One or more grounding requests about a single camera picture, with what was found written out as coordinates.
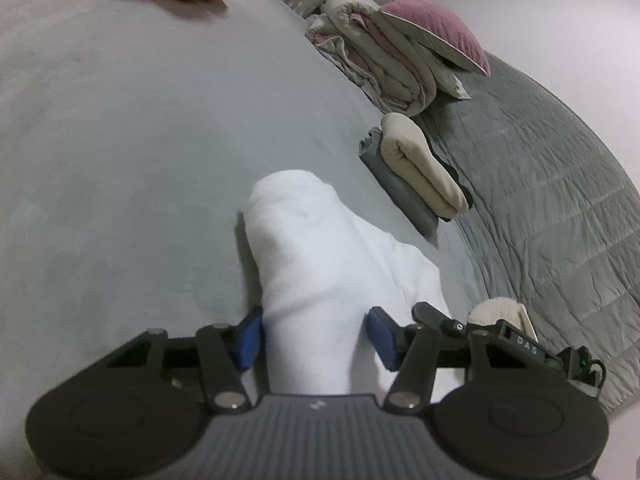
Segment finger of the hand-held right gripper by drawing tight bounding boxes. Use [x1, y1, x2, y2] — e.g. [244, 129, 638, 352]
[412, 301, 468, 337]

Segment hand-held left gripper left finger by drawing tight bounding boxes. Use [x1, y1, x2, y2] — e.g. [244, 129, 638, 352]
[107, 306, 264, 411]

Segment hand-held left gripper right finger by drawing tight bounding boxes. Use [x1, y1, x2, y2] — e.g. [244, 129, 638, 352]
[367, 307, 501, 413]

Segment white long-sleeve shirt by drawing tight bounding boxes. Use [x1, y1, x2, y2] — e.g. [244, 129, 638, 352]
[242, 169, 468, 396]

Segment white fluffy garment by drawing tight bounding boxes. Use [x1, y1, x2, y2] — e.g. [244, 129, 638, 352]
[466, 296, 538, 343]

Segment folded grey garment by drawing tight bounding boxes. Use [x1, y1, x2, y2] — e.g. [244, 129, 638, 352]
[359, 129, 441, 241]

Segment folded black garment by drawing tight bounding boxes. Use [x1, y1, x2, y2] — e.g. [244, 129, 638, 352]
[430, 140, 473, 211]

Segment folded cream garment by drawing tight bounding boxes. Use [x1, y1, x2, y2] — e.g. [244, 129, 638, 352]
[379, 112, 471, 222]

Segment grey quilted blanket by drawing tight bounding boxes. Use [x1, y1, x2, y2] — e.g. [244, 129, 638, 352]
[415, 52, 640, 416]

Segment grey bed sheet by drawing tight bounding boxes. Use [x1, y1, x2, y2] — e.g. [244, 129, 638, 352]
[0, 0, 501, 411]

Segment folded grey pink quilt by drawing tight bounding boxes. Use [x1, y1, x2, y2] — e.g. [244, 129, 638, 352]
[305, 0, 471, 117]

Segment purple pillow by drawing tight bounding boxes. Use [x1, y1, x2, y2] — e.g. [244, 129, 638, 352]
[380, 0, 491, 77]

